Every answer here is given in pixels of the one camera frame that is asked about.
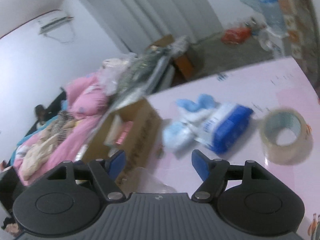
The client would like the blue tissue pack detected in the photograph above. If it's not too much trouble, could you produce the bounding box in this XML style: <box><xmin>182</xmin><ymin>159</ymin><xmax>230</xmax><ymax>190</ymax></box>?
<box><xmin>196</xmin><ymin>103</ymin><xmax>253</xmax><ymax>154</ymax></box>

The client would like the blue white fluffy cloth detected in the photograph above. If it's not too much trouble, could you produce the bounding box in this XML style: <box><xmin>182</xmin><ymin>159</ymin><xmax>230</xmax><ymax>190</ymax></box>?
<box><xmin>162</xmin><ymin>94</ymin><xmax>220</xmax><ymax>153</ymax></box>

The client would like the brown cardboard box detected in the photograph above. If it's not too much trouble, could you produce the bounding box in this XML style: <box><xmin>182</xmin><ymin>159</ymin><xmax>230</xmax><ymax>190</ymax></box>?
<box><xmin>81</xmin><ymin>98</ymin><xmax>162</xmax><ymax>186</ymax></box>

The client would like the pink quilt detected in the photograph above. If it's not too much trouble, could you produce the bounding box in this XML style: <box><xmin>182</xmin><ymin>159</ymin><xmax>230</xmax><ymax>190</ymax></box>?
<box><xmin>12</xmin><ymin>71</ymin><xmax>110</xmax><ymax>185</ymax></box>

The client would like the clear packing tape roll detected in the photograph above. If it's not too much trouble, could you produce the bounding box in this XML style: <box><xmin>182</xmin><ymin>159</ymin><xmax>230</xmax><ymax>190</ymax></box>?
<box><xmin>259</xmin><ymin>108</ymin><xmax>313</xmax><ymax>165</ymax></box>

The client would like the person on bed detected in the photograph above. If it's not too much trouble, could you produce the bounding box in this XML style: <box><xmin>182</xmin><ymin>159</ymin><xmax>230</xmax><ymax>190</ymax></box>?
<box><xmin>35</xmin><ymin>105</ymin><xmax>46</xmax><ymax>129</ymax></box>

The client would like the pile of folded clothes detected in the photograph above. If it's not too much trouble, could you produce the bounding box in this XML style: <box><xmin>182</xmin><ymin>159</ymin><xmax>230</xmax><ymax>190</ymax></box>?
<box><xmin>97</xmin><ymin>35</ymin><xmax>190</xmax><ymax>109</ymax></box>

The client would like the red snack bag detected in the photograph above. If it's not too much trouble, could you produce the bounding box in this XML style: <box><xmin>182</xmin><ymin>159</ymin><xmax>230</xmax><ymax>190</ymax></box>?
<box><xmin>221</xmin><ymin>27</ymin><xmax>251</xmax><ymax>44</ymax></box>

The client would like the white air conditioner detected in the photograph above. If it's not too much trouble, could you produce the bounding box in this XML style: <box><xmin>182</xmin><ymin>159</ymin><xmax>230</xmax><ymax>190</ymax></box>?
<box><xmin>37</xmin><ymin>10</ymin><xmax>73</xmax><ymax>34</ymax></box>

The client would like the grey window curtain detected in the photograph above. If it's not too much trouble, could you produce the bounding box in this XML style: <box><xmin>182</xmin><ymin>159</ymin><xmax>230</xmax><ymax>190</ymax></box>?
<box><xmin>80</xmin><ymin>0</ymin><xmax>223</xmax><ymax>53</ymax></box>

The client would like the large water bottle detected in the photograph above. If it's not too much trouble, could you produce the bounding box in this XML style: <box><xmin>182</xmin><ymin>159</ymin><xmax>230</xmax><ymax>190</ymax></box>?
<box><xmin>252</xmin><ymin>0</ymin><xmax>287</xmax><ymax>34</ymax></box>

